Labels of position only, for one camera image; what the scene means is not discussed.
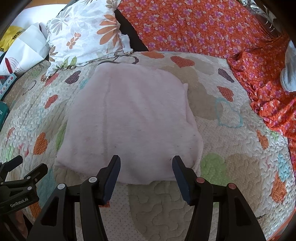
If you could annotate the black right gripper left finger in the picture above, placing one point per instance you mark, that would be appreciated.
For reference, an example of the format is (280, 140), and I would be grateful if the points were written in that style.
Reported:
(57, 218)

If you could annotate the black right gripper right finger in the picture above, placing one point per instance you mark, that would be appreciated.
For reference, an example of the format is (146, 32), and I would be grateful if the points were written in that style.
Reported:
(236, 220)

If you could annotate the white paper shopping bag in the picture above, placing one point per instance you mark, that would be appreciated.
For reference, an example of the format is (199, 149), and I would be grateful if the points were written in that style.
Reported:
(29, 49)

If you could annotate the pink garment with grey waistband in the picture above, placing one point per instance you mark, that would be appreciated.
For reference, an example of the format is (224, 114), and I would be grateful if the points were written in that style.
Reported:
(138, 113)

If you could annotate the green packaged box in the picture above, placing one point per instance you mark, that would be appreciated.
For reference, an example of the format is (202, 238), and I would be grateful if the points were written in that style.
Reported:
(4, 111)

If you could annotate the shapes-printed cardboard box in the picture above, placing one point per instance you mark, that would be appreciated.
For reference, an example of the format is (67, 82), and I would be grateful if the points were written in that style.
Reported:
(6, 82)

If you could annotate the left hand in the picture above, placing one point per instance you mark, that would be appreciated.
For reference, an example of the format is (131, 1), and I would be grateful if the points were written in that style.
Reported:
(19, 221)

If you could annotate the yellow plastic bag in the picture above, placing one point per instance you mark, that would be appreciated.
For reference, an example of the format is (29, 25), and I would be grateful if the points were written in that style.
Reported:
(9, 37)

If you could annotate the orange floral blanket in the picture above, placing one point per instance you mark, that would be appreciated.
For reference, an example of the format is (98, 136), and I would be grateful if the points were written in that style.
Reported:
(224, 29)

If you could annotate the grey white cloth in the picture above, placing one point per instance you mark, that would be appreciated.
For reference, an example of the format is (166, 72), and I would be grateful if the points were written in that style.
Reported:
(288, 74)

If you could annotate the heart-patterned quilted bedspread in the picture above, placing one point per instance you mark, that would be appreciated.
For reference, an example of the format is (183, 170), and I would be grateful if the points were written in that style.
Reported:
(238, 147)

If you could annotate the white floral pillow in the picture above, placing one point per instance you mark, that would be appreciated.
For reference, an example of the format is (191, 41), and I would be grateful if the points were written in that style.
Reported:
(83, 32)

